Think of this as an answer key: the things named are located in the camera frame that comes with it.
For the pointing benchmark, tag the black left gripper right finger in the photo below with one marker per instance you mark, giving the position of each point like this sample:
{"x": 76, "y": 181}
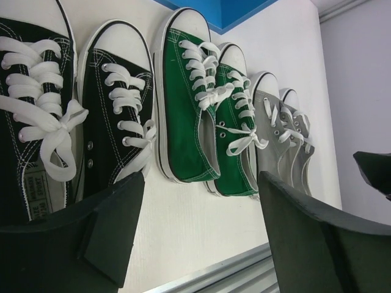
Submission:
{"x": 319, "y": 248}

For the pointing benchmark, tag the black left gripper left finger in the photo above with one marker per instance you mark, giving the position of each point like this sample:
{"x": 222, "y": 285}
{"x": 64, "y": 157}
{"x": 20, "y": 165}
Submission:
{"x": 85, "y": 247}

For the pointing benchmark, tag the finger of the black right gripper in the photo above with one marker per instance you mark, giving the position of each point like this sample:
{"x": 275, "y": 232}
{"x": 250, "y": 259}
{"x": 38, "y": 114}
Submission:
{"x": 375, "y": 169}

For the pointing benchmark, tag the green canvas sneaker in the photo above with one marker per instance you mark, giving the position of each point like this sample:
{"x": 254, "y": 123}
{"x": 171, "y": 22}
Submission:
{"x": 185, "y": 62}
{"x": 236, "y": 131}

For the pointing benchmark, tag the black canvas sneaker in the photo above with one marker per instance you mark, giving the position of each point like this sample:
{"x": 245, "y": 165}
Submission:
{"x": 116, "y": 84}
{"x": 38, "y": 110}

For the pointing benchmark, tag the blue and yellow shoe shelf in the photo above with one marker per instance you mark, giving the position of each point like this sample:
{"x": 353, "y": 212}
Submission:
{"x": 221, "y": 15}

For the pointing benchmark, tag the right grey canvas sneaker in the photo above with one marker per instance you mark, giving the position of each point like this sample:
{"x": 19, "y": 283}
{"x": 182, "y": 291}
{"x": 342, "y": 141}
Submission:
{"x": 294, "y": 164}

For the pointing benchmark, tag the grey canvas sneaker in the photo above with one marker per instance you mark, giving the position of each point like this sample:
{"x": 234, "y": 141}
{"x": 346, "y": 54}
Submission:
{"x": 294, "y": 164}
{"x": 264, "y": 93}

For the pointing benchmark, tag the left grey canvas sneaker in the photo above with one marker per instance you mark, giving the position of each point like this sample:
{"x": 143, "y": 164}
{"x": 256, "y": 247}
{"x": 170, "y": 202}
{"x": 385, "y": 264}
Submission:
{"x": 264, "y": 93}

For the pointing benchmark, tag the aluminium rail frame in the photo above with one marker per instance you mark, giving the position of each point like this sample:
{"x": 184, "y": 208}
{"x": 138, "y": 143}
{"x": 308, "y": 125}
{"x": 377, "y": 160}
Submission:
{"x": 251, "y": 271}

